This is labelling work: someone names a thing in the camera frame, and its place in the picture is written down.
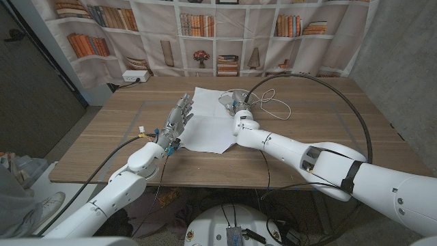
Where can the clear plastic storage box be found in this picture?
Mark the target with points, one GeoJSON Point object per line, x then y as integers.
{"type": "Point", "coordinates": [27, 167]}

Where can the printed bookshelf backdrop cloth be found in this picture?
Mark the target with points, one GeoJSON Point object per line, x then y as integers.
{"type": "Point", "coordinates": [153, 30]}

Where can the black bag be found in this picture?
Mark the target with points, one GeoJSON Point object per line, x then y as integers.
{"type": "Point", "coordinates": [116, 223]}

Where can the grey metal table leg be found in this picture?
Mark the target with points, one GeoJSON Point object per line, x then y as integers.
{"type": "Point", "coordinates": [324, 218]}

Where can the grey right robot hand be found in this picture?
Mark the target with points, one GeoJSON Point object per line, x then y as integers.
{"type": "Point", "coordinates": [241, 100]}

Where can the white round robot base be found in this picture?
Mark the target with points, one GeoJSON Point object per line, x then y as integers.
{"type": "Point", "coordinates": [211, 225]}

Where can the person in grey clothes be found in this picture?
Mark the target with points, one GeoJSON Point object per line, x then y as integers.
{"type": "Point", "coordinates": [13, 205]}

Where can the purple cloth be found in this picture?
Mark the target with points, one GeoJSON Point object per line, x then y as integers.
{"type": "Point", "coordinates": [150, 212]}

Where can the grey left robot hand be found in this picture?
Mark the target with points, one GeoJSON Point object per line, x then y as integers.
{"type": "Point", "coordinates": [175, 121]}

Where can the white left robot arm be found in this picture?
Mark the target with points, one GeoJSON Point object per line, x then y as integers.
{"type": "Point", "coordinates": [116, 194]}

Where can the white power strip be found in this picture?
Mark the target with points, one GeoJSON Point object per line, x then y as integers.
{"type": "Point", "coordinates": [135, 76]}

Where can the white paper sheet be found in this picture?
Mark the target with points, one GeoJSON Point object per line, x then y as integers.
{"type": "Point", "coordinates": [208, 130]}

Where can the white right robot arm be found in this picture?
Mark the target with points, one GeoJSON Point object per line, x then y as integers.
{"type": "Point", "coordinates": [341, 167]}

